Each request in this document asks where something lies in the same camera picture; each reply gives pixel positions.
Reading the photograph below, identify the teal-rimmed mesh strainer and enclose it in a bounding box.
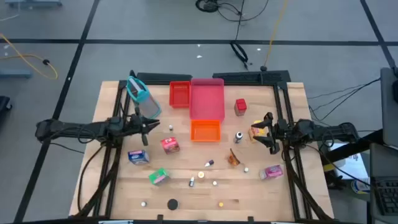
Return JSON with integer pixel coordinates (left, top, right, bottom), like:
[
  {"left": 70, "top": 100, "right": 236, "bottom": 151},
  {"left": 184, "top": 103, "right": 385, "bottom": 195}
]
[{"left": 126, "top": 76, "right": 162, "bottom": 119}]

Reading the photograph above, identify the pink plastic tray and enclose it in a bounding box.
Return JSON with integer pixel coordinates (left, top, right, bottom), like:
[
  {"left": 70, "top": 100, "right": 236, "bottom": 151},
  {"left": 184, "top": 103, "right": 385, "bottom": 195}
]
[{"left": 189, "top": 78, "right": 225, "bottom": 124}]

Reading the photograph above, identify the grey-blue floor bar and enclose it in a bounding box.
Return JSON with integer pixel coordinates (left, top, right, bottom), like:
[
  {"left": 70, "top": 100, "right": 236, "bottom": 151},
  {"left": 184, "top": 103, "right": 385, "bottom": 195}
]
[
  {"left": 4, "top": 0, "right": 63, "bottom": 8},
  {"left": 0, "top": 68, "right": 33, "bottom": 79}
]

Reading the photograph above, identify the white paper sheet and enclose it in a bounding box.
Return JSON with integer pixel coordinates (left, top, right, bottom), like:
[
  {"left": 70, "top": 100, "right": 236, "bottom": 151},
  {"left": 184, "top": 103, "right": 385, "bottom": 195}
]
[{"left": 328, "top": 142, "right": 370, "bottom": 180}]

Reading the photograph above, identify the black looped floor cable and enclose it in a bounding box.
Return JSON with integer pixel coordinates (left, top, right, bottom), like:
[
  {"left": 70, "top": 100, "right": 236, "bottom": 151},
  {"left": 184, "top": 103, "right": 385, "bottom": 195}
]
[{"left": 229, "top": 0, "right": 250, "bottom": 70}]

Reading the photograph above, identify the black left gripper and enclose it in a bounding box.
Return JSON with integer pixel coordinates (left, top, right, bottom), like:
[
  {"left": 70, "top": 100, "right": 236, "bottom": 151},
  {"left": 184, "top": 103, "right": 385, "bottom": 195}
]
[{"left": 124, "top": 106, "right": 161, "bottom": 147}]

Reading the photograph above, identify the coiled black floor cable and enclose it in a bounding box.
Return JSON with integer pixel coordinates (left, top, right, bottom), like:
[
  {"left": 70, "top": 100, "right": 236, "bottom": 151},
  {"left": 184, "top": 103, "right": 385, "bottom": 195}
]
[{"left": 195, "top": 0, "right": 270, "bottom": 22}]

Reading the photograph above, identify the black keyboard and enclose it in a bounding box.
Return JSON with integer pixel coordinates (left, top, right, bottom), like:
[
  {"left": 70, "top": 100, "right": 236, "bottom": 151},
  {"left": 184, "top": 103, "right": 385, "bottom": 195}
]
[{"left": 374, "top": 176, "right": 398, "bottom": 217}]

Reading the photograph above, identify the yellow pops cereal box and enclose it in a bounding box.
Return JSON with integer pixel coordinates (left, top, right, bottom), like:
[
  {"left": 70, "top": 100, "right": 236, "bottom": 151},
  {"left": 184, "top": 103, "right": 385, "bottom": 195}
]
[{"left": 248, "top": 120, "right": 268, "bottom": 143}]

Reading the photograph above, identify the grey monitor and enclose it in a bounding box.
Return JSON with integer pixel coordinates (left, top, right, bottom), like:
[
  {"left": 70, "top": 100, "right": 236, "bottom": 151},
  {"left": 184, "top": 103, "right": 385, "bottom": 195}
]
[{"left": 379, "top": 67, "right": 398, "bottom": 147}]

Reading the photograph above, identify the long black perforated panel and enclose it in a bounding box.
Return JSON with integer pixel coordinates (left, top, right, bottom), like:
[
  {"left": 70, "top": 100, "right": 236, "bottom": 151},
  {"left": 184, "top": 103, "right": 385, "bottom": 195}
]
[{"left": 212, "top": 70, "right": 292, "bottom": 85}]

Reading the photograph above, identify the red snack box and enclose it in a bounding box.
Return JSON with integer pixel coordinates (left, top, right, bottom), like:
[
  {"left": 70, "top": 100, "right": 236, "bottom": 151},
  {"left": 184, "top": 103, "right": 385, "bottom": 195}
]
[{"left": 160, "top": 137, "right": 181, "bottom": 155}]

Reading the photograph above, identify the red mesh plastic basket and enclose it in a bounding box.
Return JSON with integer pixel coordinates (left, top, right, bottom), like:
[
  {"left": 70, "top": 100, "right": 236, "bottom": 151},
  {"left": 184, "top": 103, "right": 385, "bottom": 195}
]
[{"left": 169, "top": 81, "right": 191, "bottom": 109}]

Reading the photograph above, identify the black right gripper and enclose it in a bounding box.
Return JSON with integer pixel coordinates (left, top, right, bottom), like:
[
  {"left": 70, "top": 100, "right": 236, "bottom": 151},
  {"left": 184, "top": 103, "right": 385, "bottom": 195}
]
[{"left": 251, "top": 112, "right": 293, "bottom": 155}]

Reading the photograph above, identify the red small box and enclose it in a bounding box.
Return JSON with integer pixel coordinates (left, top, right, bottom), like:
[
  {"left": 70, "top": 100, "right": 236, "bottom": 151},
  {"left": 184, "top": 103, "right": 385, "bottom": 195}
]
[{"left": 234, "top": 98, "right": 248, "bottom": 117}]

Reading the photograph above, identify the brown snack wrapper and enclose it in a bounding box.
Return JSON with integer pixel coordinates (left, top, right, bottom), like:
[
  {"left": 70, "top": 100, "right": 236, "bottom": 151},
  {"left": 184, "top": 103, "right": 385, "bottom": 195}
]
[{"left": 228, "top": 148, "right": 241, "bottom": 167}]

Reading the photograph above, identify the short black ridged panel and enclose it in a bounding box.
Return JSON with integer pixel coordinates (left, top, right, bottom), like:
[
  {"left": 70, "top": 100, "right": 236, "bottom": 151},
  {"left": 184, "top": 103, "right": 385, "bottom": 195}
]
[{"left": 136, "top": 72, "right": 193, "bottom": 83}]

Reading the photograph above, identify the orange plastic basket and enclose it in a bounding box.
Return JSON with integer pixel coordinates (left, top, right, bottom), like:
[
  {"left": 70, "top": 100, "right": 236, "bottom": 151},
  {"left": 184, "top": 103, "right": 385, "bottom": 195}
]
[{"left": 190, "top": 119, "right": 222, "bottom": 143}]

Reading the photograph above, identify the yellow floor cable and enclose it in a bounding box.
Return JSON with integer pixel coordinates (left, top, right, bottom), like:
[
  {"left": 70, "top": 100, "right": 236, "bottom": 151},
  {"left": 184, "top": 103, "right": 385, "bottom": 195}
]
[
  {"left": 262, "top": 0, "right": 289, "bottom": 72},
  {"left": 0, "top": 32, "right": 59, "bottom": 80}
]

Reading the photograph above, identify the green snack box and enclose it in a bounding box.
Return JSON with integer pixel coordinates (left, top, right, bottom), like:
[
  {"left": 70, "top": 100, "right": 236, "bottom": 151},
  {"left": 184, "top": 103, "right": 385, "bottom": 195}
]
[{"left": 148, "top": 167, "right": 170, "bottom": 186}]

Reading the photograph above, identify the black caster foot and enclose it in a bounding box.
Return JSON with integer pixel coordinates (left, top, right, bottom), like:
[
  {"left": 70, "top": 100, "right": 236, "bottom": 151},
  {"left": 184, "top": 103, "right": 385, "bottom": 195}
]
[{"left": 0, "top": 95, "right": 12, "bottom": 113}]

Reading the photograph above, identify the pink snack box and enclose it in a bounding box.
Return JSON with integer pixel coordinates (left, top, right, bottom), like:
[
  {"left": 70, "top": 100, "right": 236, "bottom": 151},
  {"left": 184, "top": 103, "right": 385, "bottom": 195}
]
[{"left": 259, "top": 164, "right": 284, "bottom": 180}]

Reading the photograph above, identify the blue snack box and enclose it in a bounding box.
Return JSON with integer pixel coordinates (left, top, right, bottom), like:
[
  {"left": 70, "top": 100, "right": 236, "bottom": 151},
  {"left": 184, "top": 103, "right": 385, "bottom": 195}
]
[{"left": 127, "top": 149, "right": 150, "bottom": 165}]

